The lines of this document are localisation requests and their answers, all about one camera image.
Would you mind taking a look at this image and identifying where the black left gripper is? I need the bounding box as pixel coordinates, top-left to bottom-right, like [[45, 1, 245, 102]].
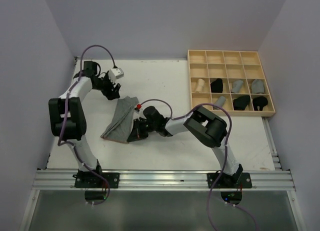
[[93, 71, 121, 100]]

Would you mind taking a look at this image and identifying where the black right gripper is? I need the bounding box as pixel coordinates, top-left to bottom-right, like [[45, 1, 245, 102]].
[[127, 117, 158, 141]]

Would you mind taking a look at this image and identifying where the grey striped underwear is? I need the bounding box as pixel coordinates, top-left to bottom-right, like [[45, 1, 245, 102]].
[[100, 96, 139, 144]]

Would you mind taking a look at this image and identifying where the beige underwear with navy trim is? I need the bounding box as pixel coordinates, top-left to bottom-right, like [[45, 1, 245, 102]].
[[194, 78, 205, 93]]

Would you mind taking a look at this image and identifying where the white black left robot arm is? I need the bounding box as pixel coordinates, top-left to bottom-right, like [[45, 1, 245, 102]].
[[48, 61, 124, 188]]

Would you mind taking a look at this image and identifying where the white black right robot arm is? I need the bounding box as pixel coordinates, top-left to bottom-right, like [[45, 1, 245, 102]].
[[127, 104, 243, 188]]

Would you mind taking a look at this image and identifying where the grey rolled sock lower left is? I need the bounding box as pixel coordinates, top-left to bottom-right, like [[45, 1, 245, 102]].
[[214, 96, 227, 108]]

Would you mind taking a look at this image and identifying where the grey rolled sock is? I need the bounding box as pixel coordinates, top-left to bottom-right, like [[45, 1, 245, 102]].
[[231, 79, 244, 94], [251, 79, 265, 94], [214, 96, 227, 108]]

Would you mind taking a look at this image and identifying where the black rolled sock upper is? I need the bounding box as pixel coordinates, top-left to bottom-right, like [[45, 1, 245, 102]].
[[210, 78, 224, 93]]

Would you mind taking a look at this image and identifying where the black rolled sock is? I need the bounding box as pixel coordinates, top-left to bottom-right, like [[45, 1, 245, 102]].
[[252, 96, 269, 111], [210, 78, 224, 93], [232, 95, 251, 111]]

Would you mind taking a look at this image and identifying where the black rolled sock lower middle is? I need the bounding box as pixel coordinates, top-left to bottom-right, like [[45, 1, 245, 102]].
[[232, 95, 251, 111]]

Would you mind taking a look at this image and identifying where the wooden compartment tray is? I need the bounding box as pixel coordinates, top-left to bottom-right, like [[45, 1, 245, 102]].
[[187, 49, 276, 117]]

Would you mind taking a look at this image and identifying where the grey rolled sock middle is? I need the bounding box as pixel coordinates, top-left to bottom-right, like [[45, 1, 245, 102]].
[[231, 79, 244, 94]]

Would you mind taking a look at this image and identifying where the grey rolled sock right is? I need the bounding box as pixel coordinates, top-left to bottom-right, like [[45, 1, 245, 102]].
[[251, 79, 265, 94]]

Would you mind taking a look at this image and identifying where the black rolled sock lower right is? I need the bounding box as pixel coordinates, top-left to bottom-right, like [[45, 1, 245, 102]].
[[252, 96, 269, 111]]

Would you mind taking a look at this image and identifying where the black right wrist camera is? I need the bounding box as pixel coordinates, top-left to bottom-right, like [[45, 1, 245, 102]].
[[143, 106, 166, 123]]

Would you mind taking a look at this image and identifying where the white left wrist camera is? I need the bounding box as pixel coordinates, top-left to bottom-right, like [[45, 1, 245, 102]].
[[107, 67, 124, 82]]

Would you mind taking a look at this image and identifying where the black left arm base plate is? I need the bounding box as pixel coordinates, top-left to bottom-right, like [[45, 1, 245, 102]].
[[72, 172, 120, 189]]

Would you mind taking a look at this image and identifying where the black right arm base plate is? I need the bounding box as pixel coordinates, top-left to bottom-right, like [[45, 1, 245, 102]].
[[206, 172, 253, 189]]

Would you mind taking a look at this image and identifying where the aluminium frame rail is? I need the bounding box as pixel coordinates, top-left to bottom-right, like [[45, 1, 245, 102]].
[[32, 169, 296, 191]]

